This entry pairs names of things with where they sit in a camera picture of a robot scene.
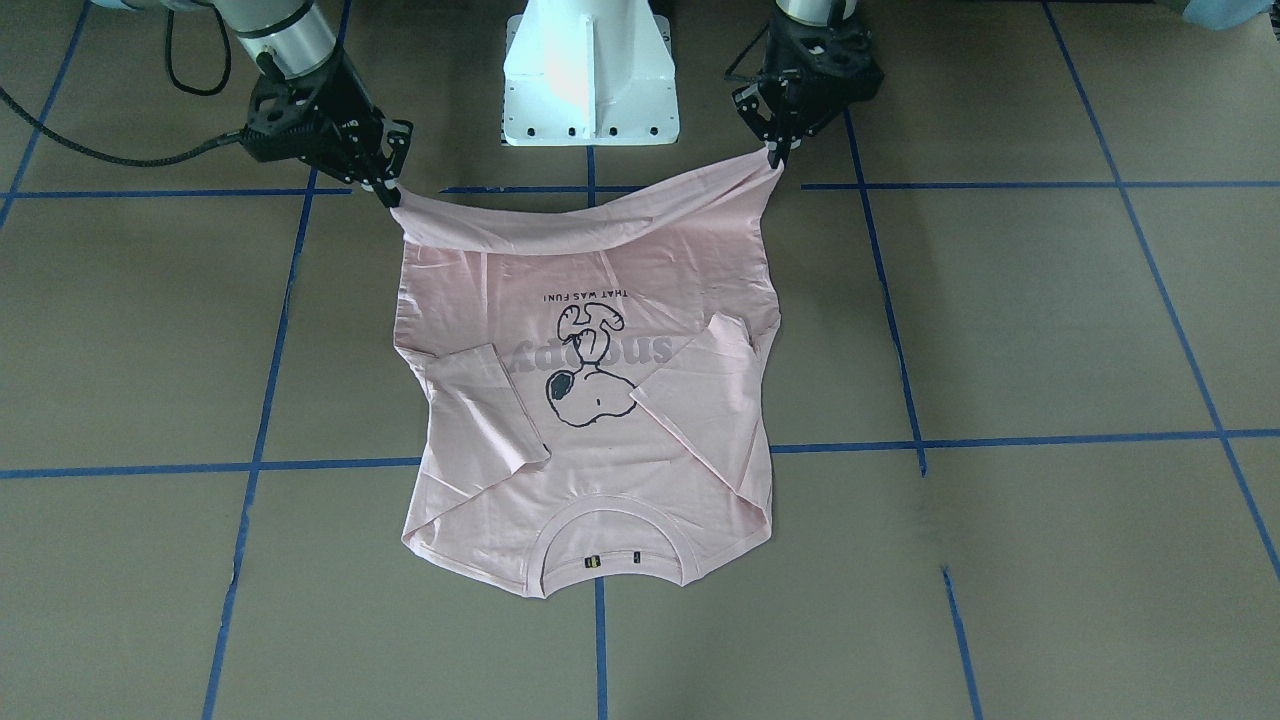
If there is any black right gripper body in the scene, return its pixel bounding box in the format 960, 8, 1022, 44
239, 50, 413, 186

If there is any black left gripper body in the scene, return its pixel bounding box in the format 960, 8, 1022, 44
732, 18, 884, 146

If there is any pink printed t-shirt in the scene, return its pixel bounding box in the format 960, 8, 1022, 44
392, 150, 782, 598

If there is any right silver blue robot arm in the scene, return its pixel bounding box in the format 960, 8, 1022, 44
108, 1, 412, 208

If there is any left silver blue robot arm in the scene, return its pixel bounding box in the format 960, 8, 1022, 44
724, 1, 884, 169

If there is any blue tape strip lengthwise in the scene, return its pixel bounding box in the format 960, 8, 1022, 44
200, 0, 351, 720

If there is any blue tape strip crosswise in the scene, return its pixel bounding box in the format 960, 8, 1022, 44
1, 427, 1279, 480

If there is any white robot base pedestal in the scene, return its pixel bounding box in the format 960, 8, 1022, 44
500, 1, 680, 147

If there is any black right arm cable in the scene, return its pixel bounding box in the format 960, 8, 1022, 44
0, 0, 262, 168

